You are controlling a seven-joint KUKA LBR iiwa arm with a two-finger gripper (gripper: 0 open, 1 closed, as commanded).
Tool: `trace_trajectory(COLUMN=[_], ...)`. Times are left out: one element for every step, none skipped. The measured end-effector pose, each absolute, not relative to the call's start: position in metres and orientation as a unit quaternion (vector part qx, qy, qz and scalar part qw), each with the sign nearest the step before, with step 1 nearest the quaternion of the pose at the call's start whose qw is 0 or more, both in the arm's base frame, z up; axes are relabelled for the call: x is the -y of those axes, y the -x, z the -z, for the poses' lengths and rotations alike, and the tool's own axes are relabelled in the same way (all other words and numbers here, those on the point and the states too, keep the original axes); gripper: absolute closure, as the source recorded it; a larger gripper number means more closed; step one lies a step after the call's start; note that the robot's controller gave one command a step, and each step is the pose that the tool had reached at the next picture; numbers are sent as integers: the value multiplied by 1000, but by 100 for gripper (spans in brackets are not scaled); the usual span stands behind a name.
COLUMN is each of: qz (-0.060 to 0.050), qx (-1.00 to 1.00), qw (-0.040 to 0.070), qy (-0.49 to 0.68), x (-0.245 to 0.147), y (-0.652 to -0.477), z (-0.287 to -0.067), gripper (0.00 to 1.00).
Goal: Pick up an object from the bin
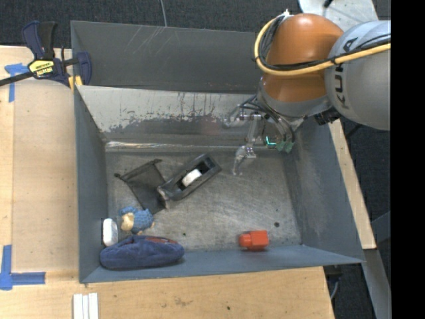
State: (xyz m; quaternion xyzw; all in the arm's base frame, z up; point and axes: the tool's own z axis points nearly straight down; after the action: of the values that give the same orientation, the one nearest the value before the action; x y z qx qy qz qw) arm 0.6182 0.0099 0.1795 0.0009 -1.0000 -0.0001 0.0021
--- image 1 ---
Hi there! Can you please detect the red small box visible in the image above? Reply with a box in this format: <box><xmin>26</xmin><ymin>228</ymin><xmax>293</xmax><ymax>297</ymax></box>
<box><xmin>238</xmin><ymin>230</ymin><xmax>270</xmax><ymax>251</ymax></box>

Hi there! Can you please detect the black cylinder on white bracket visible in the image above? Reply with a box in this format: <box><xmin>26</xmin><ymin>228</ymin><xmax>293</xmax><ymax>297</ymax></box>
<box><xmin>292</xmin><ymin>107</ymin><xmax>341</xmax><ymax>131</ymax></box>

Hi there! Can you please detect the blue toy animal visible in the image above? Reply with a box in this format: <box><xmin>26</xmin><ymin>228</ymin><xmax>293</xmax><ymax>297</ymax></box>
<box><xmin>118</xmin><ymin>206</ymin><xmax>156</xmax><ymax>235</ymax></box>

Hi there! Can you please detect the black tape dispenser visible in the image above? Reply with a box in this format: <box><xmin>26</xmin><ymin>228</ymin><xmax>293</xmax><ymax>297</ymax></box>
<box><xmin>156</xmin><ymin>154</ymin><xmax>222</xmax><ymax>211</ymax></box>

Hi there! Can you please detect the dark grey mesh piece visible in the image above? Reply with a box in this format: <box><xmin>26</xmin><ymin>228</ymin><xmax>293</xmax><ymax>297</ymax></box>
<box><xmin>114</xmin><ymin>158</ymin><xmax>167</xmax><ymax>215</ymax></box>

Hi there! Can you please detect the grey metal bin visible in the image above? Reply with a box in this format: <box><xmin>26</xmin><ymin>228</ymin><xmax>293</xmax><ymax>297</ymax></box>
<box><xmin>70</xmin><ymin>20</ymin><xmax>367</xmax><ymax>284</ymax></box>

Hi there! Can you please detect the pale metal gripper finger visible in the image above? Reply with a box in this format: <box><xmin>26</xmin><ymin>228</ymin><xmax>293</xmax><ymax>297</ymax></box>
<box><xmin>232</xmin><ymin>145</ymin><xmax>258</xmax><ymax>176</ymax></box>
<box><xmin>222</xmin><ymin>112</ymin><xmax>250</xmax><ymax>128</ymax></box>

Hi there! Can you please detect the white oval object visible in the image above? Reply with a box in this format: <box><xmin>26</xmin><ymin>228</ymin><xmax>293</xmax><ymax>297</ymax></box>
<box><xmin>102</xmin><ymin>217</ymin><xmax>120</xmax><ymax>247</ymax></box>

